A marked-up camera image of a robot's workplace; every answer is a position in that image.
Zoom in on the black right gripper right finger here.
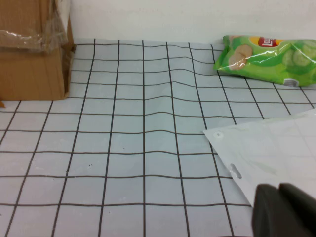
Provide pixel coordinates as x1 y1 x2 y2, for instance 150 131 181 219
279 182 316 237

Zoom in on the cardboard box with clear tape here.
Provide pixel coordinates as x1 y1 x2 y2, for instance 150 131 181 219
0 0 76 101

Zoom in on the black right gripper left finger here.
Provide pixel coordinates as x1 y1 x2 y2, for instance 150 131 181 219
251 183 312 237

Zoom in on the green Lay's chips bag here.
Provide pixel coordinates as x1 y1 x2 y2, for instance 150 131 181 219
213 34 316 87

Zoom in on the white plastic pouch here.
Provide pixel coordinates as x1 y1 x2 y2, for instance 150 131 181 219
202 108 316 208

